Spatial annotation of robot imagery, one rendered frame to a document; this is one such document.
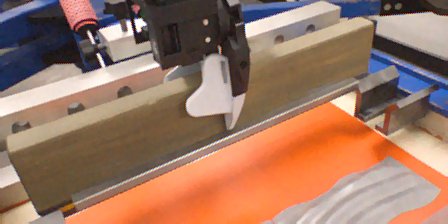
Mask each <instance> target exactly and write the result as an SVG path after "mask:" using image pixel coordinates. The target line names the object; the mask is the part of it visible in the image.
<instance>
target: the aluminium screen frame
mask: <svg viewBox="0 0 448 224"><path fill-rule="evenodd" d="M412 125H413V126H416V127H417V128H420V129H421V130H422V131H425V132H426V133H429V134H430V135H432V136H434V137H435V138H437V139H439V140H442V141H443V142H445V143H447V144H448V117H445V116H444V115H441V114H439V113H438V112H435V111H434V110H431V109H430V108H427V112H426V115H425V117H423V118H422V119H419V120H418V121H415V122H414V123H413V124H412ZM27 202H31V200H30V199H29V197H28V195H27V193H26V190H25V189H24V186H23V185H22V182H21V181H20V179H19V177H18V176H17V173H16V172H15V169H14V168H13V166H12V165H9V166H7V167H5V168H1V169H0V224H1V213H3V212H6V211H8V210H10V209H14V208H15V207H18V206H20V205H22V204H26V203H27Z"/></svg>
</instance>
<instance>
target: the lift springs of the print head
mask: <svg viewBox="0 0 448 224"><path fill-rule="evenodd" d="M60 3H61V5H62V6H63V10H64V11H65V15H66V17H67V18H68V22H69V23H70V26H71V28H72V31H73V32H74V33H75V34H77V35H80V36H88V37H89V40H90V41H91V45H92V44H94V43H96V42H95V40H94V37H93V36H92V34H93V33H94V32H95V31H96V30H97V29H98V27H99V25H100V23H99V21H98V18H97V17H96V15H95V12H94V11H93V7H92V6H91V3H90V1H89V0H60ZM132 7H133V8H134V11H135V12H136V14H137V16H138V17H139V18H141V12H140V10H141V7H139V6H138V5H132ZM96 56H97V58H98V61H99V63H100V64H101V67H102V68H103V67H106V65H105V63H104V61H103V58H102V56H101V53H98V54H96Z"/></svg>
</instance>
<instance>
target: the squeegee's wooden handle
mask: <svg viewBox="0 0 448 224"><path fill-rule="evenodd" d="M373 32H374V26H373V22H371V20H366V19H364V18H360V17H357V18H353V19H351V20H347V21H345V22H341V23H338V24H336V25H333V26H331V27H327V28H324V29H322V30H318V31H316V32H312V33H310V34H306V35H304V36H300V37H298V38H296V39H292V40H290V41H286V42H284V43H279V44H278V45H274V46H272V47H270V48H266V49H264V50H259V51H257V52H253V53H252V54H250V75H249V81H248V91H247V92H246V94H245V98H244V103H243V106H242V109H241V112H240V114H239V117H238V118H237V122H236V123H235V126H236V125H239V124H241V123H244V122H246V121H247V120H250V119H252V118H255V117H257V116H260V115H262V114H265V113H267V112H270V111H272V110H273V109H277V108H278V107H281V106H284V105H286V104H288V103H291V102H293V101H297V100H298V99H299V98H303V97H304V96H308V95H310V94H313V93H315V92H318V91H319V90H323V89H324V88H326V87H329V86H331V85H334V84H336V83H339V82H341V81H345V80H346V79H347V78H351V77H352V78H355V79H356V80H361V79H362V78H365V77H367V76H368V69H369V64H370V54H371V48H372V42H373ZM202 80H203V79H202V70H201V71H199V72H195V73H193V74H189V75H187V76H183V77H181V78H179V79H175V80H173V81H169V82H167V83H163V84H161V85H157V86H155V87H151V88H149V89H146V90H143V91H141V92H137V93H135V94H131V95H128V96H124V97H122V98H118V99H117V100H115V101H110V102H108V103H104V104H102V105H98V106H96V107H92V108H90V109H88V110H84V111H82V112H78V113H75V114H71V115H69V116H67V117H63V118H61V119H57V120H55V121H51V122H49V123H47V124H42V125H40V126H36V127H35V128H30V129H28V130H26V131H22V132H20V133H15V134H13V135H9V136H8V137H7V139H6V141H5V142H6V147H7V153H8V157H9V159H10V162H11V163H12V166H13V168H14V169H15V172H16V173H17V176H18V177H19V179H20V181H21V182H22V185H23V186H24V189H25V190H26V193H27V195H28V197H29V199H30V200H31V202H32V204H33V206H34V208H35V211H36V212H37V213H38V216H43V215H46V214H47V213H51V212H52V211H54V210H57V209H59V208H62V207H64V206H66V205H69V204H71V203H73V201H72V198H71V195H72V194H76V193H77V192H79V191H82V190H84V189H87V188H89V187H91V186H94V185H95V184H99V183H100V182H104V181H106V180H107V179H111V178H112V177H116V176H117V175H121V174H122V173H124V172H128V171H129V170H132V169H134V168H137V167H139V166H141V165H144V164H146V163H148V162H150V161H154V160H155V159H157V158H160V157H162V156H165V155H167V154H170V153H172V152H173V151H177V150H178V149H182V148H183V147H186V146H188V145H191V144H193V143H196V142H198V141H200V140H203V139H204V138H208V137H209V136H213V135H215V134H217V133H219V132H221V131H224V130H226V125H225V120H224V114H214V115H209V116H199V117H194V116H191V115H190V114H189V113H188V112H187V110H186V101H187V100H188V98H189V97H190V96H191V95H192V94H193V93H194V92H195V91H196V90H197V89H198V88H199V87H200V86H201V85H202Z"/></svg>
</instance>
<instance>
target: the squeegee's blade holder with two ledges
mask: <svg viewBox="0 0 448 224"><path fill-rule="evenodd" d="M358 85H359V81H358V80H356V79H355V78H352V77H351V78H347V79H346V80H345V81H341V82H339V83H336V84H334V85H331V86H329V87H326V88H324V89H323V90H319V91H318V92H315V93H313V94H310V95H308V96H304V97H303V98H299V99H298V100H297V101H293V102H291V103H288V104H286V105H284V106H281V107H278V108H277V109H273V110H272V111H270V112H267V113H265V114H262V115H260V116H257V117H255V118H252V119H250V120H247V121H246V122H244V123H241V124H239V125H236V126H234V127H233V129H231V130H227V129H226V130H224V131H221V132H219V133H217V134H215V135H213V136H209V137H208V138H204V139H203V140H200V141H198V142H196V143H193V144H191V145H188V146H186V147H183V148H182V149H178V150H177V151H173V152H172V153H170V154H167V155H165V156H162V157H160V158H157V159H155V160H154V161H150V162H148V163H146V164H144V165H141V166H139V167H137V168H134V169H132V170H129V171H128V172H124V173H122V174H121V175H117V176H116V177H112V178H111V179H107V180H106V181H104V182H100V183H99V184H95V185H94V186H91V187H89V188H87V189H84V190H82V191H79V192H77V193H76V194H72V195H71V198H72V201H73V203H74V207H75V208H76V211H79V210H83V209H84V208H85V207H89V206H90V205H94V204H95V203H97V202H100V201H102V200H105V199H106V198H109V197H111V196H113V195H116V194H118V193H120V192H123V191H124V190H127V189H129V188H132V187H134V186H137V185H138V184H140V183H143V182H144V181H148V180H149V179H152V178H154V177H155V176H159V175H160V174H164V173H165V172H168V171H170V170H171V169H175V168H176V167H179V166H181V165H184V164H186V163H188V162H191V161H192V160H195V159H197V158H200V157H202V156H204V155H206V154H209V153H211V152H212V151H215V150H217V149H220V148H222V147H225V146H226V145H230V144H231V143H233V142H236V141H237V140H240V139H242V138H245V137H247V136H250V135H251V134H255V133H256V132H258V131H261V130H262V129H266V128H267V127H270V126H272V125H275V124H277V123H279V122H281V121H284V120H286V119H288V118H290V117H293V116H295V115H297V114H300V113H301V112H305V111H306V110H310V109H311V108H313V107H316V106H317V105H321V104H322V103H326V102H327V101H330V100H332V99H333V98H334V99H335V98H336V97H338V96H341V95H343V94H346V93H347V92H351V91H352V90H356V89H357V88H358Z"/></svg>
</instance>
